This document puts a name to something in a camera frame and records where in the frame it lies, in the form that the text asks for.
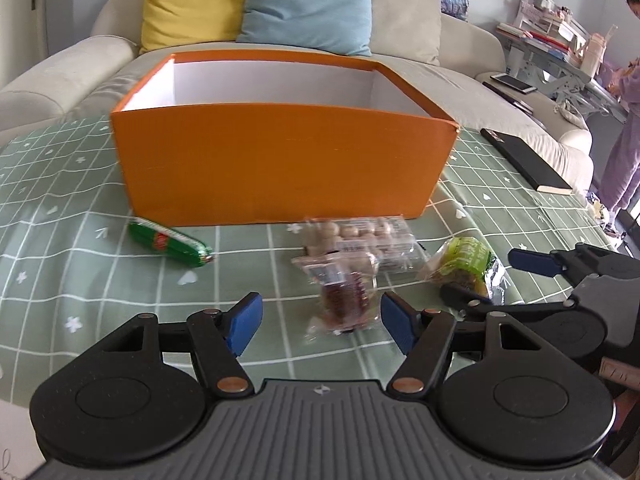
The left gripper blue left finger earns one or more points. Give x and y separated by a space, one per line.
218 338

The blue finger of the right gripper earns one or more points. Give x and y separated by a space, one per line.
545 262
473 305

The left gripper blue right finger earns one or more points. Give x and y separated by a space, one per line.
424 338

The green pickled vegetable pack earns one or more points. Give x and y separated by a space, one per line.
469 263

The clear quail egg pack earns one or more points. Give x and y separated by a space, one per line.
389 240

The green sausage stick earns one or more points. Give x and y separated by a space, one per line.
170 242

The dark red dates pack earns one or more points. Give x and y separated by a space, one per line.
347 289

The black notebook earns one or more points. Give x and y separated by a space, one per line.
534 169

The green checked tablecloth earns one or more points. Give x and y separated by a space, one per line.
70 273

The black remote on sofa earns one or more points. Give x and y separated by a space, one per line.
512 100

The white tablet on sofa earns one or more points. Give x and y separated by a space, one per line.
513 83

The orange cardboard box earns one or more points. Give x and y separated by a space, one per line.
207 139

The white desk shelf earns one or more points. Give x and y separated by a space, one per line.
550 50

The beige cushion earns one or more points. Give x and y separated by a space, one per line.
409 29

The beige sofa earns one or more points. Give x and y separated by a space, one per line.
91 77

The light blue cushion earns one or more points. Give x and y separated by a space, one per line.
337 26

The yellow cushion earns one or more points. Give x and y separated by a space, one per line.
175 23

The white door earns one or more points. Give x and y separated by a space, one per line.
23 37

